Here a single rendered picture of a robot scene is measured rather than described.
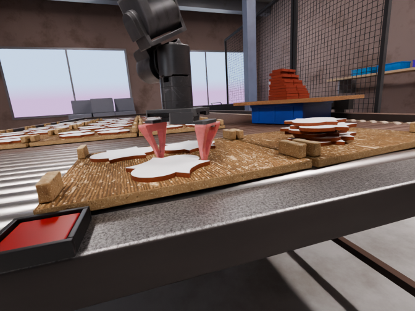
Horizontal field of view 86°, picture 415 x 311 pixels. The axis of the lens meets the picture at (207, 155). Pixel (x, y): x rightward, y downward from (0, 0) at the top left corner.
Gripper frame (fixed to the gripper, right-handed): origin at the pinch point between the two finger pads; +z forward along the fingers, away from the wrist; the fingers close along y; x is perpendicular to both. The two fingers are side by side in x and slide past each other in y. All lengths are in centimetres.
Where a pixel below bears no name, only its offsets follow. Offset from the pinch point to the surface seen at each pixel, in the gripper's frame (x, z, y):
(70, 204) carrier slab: 20.5, 1.2, 3.3
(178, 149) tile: -6.7, 0.2, 4.9
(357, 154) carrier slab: -13.1, 1.0, -30.7
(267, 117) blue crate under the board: -85, -1, -2
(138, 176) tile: 11.9, 0.1, 0.2
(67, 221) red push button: 22.8, 1.6, 0.7
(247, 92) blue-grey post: -202, -19, 39
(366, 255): -82, 67, -51
